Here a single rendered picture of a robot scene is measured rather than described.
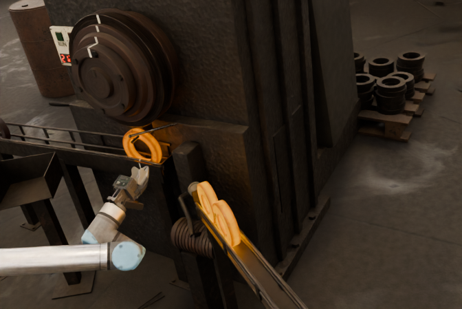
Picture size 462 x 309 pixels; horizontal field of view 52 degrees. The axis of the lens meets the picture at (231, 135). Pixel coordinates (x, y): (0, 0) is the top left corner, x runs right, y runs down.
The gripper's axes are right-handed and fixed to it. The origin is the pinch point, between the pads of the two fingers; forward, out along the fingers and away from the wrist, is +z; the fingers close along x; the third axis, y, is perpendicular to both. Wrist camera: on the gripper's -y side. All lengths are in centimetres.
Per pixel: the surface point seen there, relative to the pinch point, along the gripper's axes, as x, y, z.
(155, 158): 5.4, -6.2, 9.8
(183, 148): -10.9, 0.6, 12.9
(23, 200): 59, -9, -25
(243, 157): -33.6, -5.6, 18.4
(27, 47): 275, -68, 136
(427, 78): -64, -131, 207
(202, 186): -30.6, 4.3, -3.5
